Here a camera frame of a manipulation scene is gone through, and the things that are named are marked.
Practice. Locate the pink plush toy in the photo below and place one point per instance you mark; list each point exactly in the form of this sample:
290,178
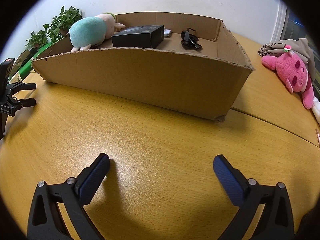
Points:
290,67

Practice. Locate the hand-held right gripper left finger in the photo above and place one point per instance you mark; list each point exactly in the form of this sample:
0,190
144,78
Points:
93,177

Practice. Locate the large potted green plant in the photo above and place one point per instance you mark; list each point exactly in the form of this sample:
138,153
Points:
65,21

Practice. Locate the black glasses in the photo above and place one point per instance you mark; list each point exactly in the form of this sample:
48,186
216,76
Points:
186,42

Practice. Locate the pig plush toy green hair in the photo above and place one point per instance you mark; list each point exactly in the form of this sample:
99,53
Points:
87,32

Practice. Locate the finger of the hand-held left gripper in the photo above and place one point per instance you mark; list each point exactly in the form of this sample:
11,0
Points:
26,102
25,86

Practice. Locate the brown cardboard box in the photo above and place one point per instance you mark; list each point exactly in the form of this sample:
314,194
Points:
140,80

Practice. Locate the black box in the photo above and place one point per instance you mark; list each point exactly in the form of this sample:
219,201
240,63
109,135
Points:
137,38

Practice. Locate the small potted green plant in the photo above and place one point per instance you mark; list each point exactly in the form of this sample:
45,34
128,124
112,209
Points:
37,40

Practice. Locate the wooden desktop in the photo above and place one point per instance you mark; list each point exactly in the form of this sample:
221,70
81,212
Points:
150,142

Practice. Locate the white power bank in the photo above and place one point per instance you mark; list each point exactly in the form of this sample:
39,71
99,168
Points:
167,32

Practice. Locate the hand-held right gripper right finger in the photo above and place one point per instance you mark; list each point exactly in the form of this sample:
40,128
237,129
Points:
228,180

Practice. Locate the white plush toy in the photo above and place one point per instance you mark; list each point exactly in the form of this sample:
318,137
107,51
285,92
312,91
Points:
317,108

